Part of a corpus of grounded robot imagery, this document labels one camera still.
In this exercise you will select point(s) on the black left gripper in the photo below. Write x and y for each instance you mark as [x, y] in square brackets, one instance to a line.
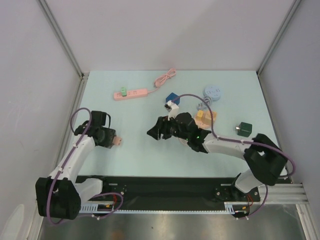
[111, 133]

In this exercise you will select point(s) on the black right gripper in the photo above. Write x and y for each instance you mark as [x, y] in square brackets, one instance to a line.
[162, 128]

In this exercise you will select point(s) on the pink cube adapter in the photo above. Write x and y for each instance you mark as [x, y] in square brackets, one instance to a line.
[117, 141]

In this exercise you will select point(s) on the blue cube socket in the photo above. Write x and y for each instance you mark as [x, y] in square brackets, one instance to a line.
[174, 98]

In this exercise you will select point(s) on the pink round power strip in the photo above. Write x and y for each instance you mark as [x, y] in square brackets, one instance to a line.
[201, 125]

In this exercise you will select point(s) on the light green USB charger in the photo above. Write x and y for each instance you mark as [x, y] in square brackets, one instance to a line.
[123, 92]

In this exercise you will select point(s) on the beige cube socket adapter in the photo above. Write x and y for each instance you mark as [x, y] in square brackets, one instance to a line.
[209, 117]

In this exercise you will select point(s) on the light blue round power strip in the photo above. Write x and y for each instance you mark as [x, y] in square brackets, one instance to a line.
[211, 93]

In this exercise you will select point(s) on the dark green cube socket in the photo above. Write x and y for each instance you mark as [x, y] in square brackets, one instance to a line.
[244, 129]

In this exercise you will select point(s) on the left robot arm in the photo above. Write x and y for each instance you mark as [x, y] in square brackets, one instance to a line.
[58, 195]

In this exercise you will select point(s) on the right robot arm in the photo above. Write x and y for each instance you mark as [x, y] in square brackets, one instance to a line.
[265, 160]

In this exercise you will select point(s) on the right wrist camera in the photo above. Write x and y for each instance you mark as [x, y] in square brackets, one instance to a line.
[172, 109]

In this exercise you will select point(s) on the white cable duct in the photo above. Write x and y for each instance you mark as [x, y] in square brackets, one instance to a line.
[97, 208]

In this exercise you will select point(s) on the aluminium frame rail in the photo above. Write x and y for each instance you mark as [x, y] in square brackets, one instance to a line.
[287, 194]

